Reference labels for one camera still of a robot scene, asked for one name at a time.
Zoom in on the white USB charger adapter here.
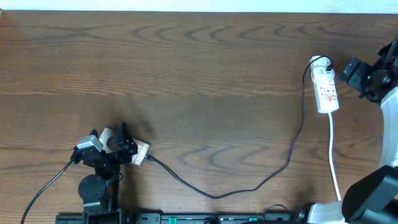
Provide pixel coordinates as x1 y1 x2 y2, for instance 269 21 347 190
310 55 335 82

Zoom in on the white power strip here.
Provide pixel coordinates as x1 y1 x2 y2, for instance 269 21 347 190
311 67 339 114

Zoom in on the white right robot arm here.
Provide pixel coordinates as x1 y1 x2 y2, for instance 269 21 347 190
290 40 397 223

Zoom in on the black charging cable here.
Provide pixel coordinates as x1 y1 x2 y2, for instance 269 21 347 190
146 55 335 200

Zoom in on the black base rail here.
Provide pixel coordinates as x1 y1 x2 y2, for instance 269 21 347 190
55 213 295 224

